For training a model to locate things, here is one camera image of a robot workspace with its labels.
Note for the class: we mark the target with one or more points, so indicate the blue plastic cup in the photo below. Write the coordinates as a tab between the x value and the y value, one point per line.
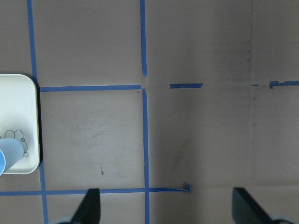
11	151

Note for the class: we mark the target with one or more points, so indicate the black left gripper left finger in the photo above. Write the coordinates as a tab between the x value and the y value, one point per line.
88	211

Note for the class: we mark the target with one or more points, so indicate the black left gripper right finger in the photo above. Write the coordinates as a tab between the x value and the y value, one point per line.
245	209

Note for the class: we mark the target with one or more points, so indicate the cream rectangular serving tray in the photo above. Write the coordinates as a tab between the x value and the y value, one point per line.
19	119

